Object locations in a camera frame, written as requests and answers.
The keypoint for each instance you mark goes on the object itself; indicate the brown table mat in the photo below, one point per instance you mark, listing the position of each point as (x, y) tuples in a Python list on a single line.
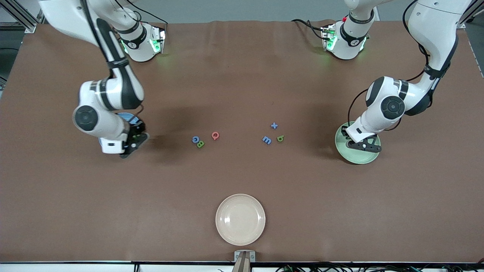
[(242, 94)]

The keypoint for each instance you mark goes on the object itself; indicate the aluminium frame profile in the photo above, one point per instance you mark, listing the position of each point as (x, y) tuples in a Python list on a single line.
[(30, 27)]

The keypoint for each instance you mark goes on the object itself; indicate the blue foam letter x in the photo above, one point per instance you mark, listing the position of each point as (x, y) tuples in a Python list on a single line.
[(274, 125)]

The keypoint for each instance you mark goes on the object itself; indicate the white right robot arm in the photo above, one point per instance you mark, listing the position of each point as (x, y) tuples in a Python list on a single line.
[(109, 128)]

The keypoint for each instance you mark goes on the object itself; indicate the blue foam letter m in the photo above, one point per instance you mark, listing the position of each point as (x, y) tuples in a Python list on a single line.
[(267, 140)]

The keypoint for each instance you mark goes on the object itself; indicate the green foam letter q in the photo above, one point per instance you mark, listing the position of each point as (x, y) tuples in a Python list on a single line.
[(278, 137)]

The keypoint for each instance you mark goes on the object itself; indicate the tan upright bar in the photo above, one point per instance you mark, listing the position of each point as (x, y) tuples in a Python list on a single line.
[(242, 264)]

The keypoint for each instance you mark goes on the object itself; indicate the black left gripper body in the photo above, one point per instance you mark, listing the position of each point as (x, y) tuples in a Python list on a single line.
[(345, 132)]

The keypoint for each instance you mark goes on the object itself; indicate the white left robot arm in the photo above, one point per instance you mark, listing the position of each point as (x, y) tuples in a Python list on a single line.
[(378, 113)]

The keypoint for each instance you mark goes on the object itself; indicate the blue foam letter G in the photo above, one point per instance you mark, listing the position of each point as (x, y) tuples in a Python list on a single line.
[(193, 139)]

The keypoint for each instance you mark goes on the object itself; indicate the green plate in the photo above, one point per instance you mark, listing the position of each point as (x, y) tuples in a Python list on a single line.
[(355, 156)]

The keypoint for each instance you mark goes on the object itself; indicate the pink foam letter Q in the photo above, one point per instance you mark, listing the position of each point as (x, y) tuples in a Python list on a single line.
[(213, 135)]

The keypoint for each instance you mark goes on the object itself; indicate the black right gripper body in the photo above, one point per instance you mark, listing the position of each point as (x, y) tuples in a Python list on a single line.
[(137, 129)]

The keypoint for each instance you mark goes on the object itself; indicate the cream plate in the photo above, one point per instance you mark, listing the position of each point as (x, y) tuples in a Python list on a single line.
[(240, 219)]

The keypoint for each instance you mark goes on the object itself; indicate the blue plate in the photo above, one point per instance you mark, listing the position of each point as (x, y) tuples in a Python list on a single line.
[(126, 117)]

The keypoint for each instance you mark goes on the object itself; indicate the grey metal clamp bracket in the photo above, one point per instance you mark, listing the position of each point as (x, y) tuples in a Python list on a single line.
[(237, 257)]

